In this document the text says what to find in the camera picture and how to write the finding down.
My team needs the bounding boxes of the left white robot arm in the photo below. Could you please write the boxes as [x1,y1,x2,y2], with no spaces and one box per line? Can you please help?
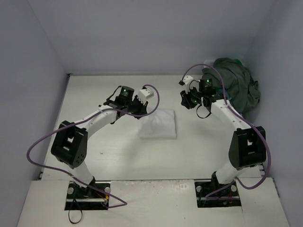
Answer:
[51,86,154,199]

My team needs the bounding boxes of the purple cable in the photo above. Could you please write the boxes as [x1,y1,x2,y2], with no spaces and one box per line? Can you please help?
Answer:
[181,63,271,201]
[27,84,160,210]

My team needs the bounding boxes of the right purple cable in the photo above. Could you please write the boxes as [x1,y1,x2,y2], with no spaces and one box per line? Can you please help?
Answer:
[181,63,271,201]

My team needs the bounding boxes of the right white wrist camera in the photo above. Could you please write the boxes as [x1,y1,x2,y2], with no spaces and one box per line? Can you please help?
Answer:
[178,76,196,93]

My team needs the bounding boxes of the black thin looped cable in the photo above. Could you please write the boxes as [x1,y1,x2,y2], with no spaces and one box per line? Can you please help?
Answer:
[68,197,84,224]

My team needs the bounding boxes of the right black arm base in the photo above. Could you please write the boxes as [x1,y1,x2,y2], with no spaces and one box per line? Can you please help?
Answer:
[194,172,241,208]

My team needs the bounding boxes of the white t shirt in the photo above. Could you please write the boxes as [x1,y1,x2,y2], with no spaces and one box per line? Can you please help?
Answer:
[138,109,177,140]

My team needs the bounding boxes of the grey green t shirt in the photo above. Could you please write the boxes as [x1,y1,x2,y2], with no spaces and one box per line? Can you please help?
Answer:
[202,58,261,115]

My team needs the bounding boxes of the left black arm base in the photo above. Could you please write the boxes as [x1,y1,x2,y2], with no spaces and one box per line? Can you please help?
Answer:
[64,181,109,211]

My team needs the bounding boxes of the white laundry basket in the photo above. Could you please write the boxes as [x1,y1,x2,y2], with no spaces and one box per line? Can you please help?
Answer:
[203,59,215,68]

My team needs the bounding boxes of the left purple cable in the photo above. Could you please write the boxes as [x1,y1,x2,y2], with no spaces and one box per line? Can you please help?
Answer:
[27,84,160,210]

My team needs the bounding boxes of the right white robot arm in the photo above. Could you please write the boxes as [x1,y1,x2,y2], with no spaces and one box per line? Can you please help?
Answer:
[179,76,267,195]

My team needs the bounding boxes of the blue t shirt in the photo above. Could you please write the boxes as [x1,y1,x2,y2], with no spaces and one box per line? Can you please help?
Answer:
[216,88,232,101]

